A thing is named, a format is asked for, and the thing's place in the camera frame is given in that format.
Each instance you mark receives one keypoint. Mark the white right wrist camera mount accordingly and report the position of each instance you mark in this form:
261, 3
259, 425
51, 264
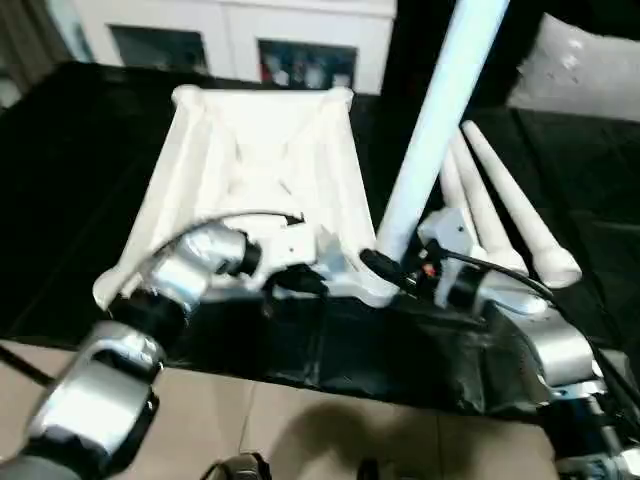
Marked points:
450, 235

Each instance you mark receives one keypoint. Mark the black cabinet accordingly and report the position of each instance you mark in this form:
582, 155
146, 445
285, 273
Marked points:
415, 40

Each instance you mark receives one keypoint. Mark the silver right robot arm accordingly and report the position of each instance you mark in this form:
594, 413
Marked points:
550, 340

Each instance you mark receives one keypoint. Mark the grey curtain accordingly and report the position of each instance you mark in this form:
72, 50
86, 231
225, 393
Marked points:
30, 50

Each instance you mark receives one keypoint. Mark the dark left robot foot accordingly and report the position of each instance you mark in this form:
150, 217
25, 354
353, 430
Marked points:
240, 467

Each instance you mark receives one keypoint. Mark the grey cushion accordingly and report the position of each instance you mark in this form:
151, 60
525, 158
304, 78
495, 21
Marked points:
585, 75

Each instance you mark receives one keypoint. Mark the white plastic table top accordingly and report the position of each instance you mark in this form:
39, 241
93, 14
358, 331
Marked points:
260, 150

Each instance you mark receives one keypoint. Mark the white plastic table leg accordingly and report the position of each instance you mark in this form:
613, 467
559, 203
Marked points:
440, 125
449, 180
520, 200
480, 200

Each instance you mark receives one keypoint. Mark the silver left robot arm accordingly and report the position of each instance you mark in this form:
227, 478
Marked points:
100, 375

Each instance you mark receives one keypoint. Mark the white glass-door cabinet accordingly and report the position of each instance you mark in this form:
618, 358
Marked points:
225, 20

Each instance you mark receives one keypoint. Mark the black table mat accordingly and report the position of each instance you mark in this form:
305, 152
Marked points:
75, 200

